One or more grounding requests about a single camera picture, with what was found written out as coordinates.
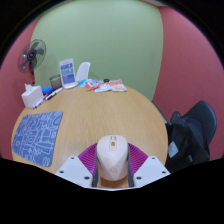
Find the white plastic chair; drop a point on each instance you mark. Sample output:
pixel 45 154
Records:
pixel 83 70

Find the blue whiteboard eraser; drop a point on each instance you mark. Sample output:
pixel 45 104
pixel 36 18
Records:
pixel 46 90

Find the white tissue box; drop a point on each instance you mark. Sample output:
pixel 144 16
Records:
pixel 32 96

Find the black-capped whiteboard marker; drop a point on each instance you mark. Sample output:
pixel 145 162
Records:
pixel 40 102

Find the small black object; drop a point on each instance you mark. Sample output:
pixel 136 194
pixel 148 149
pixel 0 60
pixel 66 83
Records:
pixel 106 80

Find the blue patterned mouse pad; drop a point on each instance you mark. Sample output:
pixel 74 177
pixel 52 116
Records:
pixel 36 136

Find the red-capped whiteboard marker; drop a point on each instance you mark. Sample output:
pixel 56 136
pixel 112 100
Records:
pixel 54 93

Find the pale pink computer mouse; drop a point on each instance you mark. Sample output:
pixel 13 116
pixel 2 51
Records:
pixel 112 160

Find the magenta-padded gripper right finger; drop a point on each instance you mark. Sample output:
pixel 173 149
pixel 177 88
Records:
pixel 151 170

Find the orange and white snack packet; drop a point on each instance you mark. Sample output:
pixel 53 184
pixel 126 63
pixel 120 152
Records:
pixel 118 85

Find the blue-printed acrylic sign stand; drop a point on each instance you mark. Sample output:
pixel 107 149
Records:
pixel 67 72

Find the blue snack packet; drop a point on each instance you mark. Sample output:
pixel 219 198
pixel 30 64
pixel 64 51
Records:
pixel 82 82

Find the dark pen cup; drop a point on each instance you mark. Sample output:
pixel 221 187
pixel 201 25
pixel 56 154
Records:
pixel 55 82

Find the black standing fan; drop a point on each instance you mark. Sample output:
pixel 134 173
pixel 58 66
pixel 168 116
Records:
pixel 31 55

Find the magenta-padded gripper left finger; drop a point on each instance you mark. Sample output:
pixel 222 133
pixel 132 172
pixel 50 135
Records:
pixel 71 170

